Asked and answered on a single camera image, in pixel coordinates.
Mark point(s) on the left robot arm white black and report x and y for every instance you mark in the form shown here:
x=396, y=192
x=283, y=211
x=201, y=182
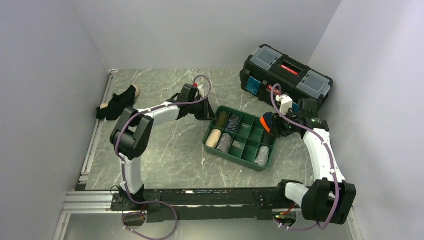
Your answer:
x=132, y=133

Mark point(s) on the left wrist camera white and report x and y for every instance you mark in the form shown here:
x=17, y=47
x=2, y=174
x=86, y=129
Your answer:
x=202, y=90

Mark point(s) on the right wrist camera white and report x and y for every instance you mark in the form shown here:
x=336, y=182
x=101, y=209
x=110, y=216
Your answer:
x=285, y=102

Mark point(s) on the dark striped roll in tray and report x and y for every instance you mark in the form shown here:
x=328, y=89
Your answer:
x=267, y=139

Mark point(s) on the grey striped roll right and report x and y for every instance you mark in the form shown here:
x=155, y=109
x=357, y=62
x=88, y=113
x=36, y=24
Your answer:
x=262, y=156

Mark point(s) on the dark navy orange clothes pile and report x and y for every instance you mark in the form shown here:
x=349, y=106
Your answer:
x=267, y=121

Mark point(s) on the black toolbox with clear lids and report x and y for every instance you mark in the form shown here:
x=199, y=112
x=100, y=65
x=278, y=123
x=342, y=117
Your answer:
x=266, y=67

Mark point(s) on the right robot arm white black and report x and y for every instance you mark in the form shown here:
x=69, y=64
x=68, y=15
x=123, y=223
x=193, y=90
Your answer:
x=330, y=198

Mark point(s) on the cream rolled cloth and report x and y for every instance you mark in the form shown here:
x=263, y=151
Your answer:
x=213, y=138

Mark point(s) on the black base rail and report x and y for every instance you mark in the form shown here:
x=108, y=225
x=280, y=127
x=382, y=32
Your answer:
x=159, y=205

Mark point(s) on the navy striped underwear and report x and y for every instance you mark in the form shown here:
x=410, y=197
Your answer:
x=233, y=123

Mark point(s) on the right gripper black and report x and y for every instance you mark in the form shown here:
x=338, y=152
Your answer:
x=277, y=126

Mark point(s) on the green compartment tray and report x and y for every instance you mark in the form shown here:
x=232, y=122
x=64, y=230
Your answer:
x=245, y=142

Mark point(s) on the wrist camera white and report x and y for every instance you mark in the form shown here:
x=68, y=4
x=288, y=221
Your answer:
x=202, y=90
x=285, y=102

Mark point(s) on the aluminium frame rail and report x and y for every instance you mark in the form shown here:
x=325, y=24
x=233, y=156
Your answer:
x=78, y=200

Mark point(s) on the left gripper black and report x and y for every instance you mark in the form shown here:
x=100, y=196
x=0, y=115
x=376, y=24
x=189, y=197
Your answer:
x=208, y=114

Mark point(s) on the olive rolled cloth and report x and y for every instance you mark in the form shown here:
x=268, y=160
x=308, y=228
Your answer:
x=222, y=119

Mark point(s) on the grey striped rolled cloth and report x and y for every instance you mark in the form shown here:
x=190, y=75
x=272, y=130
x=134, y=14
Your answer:
x=224, y=143

